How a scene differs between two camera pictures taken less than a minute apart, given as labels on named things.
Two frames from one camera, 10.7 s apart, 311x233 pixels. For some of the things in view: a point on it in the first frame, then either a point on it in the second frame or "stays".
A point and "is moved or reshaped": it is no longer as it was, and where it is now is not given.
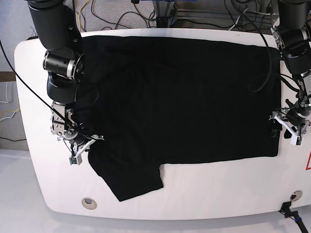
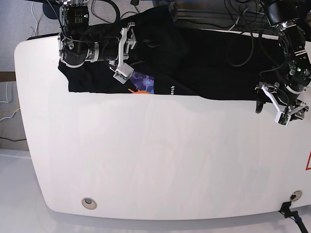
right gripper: x=79 y=143 to x=127 y=43
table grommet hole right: x=296 y=195 stays
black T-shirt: x=154 y=101 is moved or reshaped
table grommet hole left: x=89 y=203 stays
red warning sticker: x=309 y=168 stays
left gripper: x=297 y=130 to x=286 y=102
